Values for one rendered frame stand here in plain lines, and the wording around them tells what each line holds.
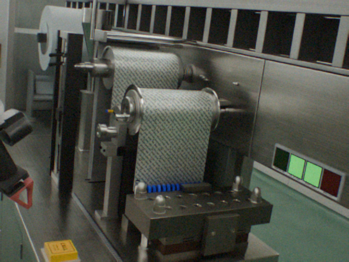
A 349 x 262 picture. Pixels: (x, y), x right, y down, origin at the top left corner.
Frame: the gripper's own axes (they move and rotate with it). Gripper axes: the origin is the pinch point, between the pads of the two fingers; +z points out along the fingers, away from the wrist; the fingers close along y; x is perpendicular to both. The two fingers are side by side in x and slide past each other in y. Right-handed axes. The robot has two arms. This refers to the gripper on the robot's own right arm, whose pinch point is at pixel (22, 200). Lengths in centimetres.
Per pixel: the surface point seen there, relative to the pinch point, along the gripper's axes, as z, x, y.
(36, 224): 18.9, -3.4, 12.4
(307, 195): 255, -250, 65
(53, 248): 13.6, 0.8, -5.8
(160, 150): 11.4, -39.4, -7.6
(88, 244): 21.3, -7.8, -5.8
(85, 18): -7, -77, 63
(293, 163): 14, -53, -43
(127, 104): -3.2, -39.2, 0.1
